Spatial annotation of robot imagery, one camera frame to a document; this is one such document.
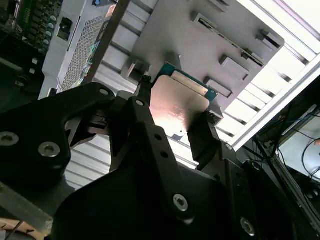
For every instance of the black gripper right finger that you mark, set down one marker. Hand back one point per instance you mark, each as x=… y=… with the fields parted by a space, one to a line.
x=205 y=145

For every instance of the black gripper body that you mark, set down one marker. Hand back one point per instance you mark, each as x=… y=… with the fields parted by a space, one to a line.
x=120 y=212

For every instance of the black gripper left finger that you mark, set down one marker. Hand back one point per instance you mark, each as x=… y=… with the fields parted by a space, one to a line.
x=32 y=130

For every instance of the silver CPU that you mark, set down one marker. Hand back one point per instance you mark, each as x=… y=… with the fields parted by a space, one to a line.
x=180 y=100

